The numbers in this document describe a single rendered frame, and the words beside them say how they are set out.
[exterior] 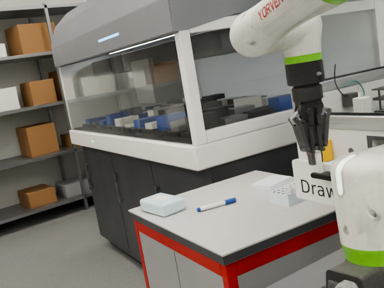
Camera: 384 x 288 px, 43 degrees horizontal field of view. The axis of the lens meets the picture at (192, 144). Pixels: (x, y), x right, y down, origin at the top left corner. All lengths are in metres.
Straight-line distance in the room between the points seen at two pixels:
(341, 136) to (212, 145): 0.57
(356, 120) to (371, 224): 0.76
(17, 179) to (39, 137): 0.61
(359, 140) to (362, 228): 0.76
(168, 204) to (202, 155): 0.44
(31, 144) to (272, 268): 3.65
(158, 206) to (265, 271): 0.45
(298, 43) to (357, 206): 0.47
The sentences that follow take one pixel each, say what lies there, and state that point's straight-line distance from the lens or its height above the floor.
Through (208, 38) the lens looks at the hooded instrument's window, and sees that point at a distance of 2.01.
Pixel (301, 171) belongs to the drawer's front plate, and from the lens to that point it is 1.35.
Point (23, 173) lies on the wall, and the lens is 5.18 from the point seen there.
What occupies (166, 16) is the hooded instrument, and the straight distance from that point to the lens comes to 1.95.
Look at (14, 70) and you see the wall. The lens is 5.16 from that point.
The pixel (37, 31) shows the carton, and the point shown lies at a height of 1.76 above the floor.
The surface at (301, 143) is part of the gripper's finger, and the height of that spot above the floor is 1.00.
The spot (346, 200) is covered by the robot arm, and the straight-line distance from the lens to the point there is 0.87.
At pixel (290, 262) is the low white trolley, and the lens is 1.38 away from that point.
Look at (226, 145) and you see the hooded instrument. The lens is 2.02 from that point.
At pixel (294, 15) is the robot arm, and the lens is 0.97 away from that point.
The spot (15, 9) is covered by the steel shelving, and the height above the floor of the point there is 1.96.
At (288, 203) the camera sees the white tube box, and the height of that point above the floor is 0.77.
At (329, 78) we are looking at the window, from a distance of 1.66.
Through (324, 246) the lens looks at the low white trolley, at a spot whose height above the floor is 0.66.
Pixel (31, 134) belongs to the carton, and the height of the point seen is 0.84.
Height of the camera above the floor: 1.23
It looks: 9 degrees down
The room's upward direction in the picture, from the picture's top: 9 degrees counter-clockwise
